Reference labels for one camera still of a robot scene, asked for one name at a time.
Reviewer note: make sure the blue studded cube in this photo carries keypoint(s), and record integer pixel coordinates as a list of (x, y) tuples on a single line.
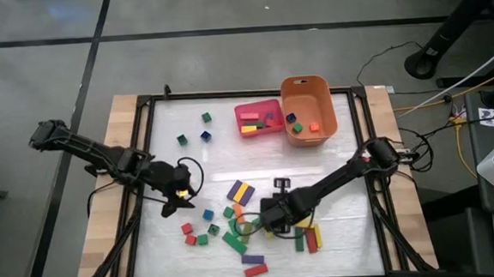
[(291, 118)]

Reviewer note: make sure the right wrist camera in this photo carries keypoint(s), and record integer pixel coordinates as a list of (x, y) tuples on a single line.
[(281, 179)]

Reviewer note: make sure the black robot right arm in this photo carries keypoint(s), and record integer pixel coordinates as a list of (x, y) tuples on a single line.
[(343, 173)]

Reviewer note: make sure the pink plastic tray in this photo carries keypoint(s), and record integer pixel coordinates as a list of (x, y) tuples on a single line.
[(266, 106)]

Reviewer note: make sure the black table frame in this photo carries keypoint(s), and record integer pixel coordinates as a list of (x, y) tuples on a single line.
[(142, 99)]

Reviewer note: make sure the olive long block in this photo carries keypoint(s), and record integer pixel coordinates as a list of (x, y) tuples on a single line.
[(247, 233)]

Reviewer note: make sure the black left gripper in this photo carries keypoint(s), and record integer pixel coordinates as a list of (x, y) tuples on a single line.
[(168, 177)]

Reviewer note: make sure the black stand with pole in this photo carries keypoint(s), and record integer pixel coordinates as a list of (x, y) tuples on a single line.
[(422, 61)]

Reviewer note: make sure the black table clamp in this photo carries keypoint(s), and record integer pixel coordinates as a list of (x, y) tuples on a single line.
[(91, 169)]

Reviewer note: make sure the orange cube block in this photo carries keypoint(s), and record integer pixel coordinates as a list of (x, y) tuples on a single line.
[(314, 126)]

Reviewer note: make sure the light blue cube block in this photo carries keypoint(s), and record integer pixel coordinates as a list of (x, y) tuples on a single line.
[(208, 214)]

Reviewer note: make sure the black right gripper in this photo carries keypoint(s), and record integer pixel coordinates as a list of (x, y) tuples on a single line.
[(279, 211)]

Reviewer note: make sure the dark green studded block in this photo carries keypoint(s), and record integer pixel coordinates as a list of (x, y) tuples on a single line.
[(256, 220)]

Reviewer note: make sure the yellow long block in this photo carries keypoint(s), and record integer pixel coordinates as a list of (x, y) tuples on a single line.
[(248, 129), (241, 193), (270, 235), (317, 235), (304, 223)]

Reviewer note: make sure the white glossy table sheet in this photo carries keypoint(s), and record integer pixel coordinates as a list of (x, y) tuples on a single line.
[(231, 156)]

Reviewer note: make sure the pink long block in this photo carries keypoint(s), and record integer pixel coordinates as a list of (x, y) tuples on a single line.
[(249, 116)]

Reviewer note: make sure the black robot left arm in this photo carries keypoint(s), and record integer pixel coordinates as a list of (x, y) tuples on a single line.
[(84, 146)]

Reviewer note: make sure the dark green studded cube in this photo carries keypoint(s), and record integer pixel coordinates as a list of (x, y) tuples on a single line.
[(182, 139), (213, 229)]

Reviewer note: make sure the orange plastic bin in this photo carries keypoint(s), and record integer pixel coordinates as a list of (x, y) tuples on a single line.
[(312, 87)]

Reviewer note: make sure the red cube block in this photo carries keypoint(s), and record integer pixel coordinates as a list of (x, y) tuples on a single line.
[(186, 228), (190, 240)]

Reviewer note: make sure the orange long block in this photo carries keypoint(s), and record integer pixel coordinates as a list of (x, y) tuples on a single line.
[(238, 213)]

